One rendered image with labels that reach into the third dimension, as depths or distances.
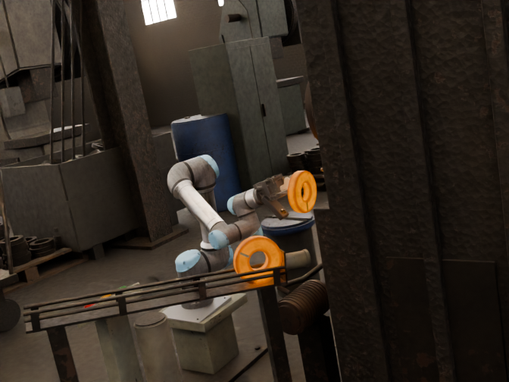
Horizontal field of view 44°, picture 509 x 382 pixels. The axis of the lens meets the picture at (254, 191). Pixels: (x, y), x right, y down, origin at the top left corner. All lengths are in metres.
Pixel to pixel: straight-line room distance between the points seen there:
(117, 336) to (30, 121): 5.71
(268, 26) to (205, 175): 7.55
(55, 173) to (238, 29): 5.90
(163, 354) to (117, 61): 3.23
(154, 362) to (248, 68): 4.12
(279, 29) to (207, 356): 7.95
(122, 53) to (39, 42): 2.46
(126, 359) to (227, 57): 3.85
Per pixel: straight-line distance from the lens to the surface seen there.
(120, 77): 5.14
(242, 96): 5.91
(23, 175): 5.46
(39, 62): 7.49
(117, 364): 2.41
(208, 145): 5.80
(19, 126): 7.79
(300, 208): 2.32
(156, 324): 2.26
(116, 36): 5.18
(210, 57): 5.95
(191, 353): 2.95
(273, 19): 10.26
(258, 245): 2.04
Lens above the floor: 1.34
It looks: 12 degrees down
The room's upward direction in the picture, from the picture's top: 11 degrees counter-clockwise
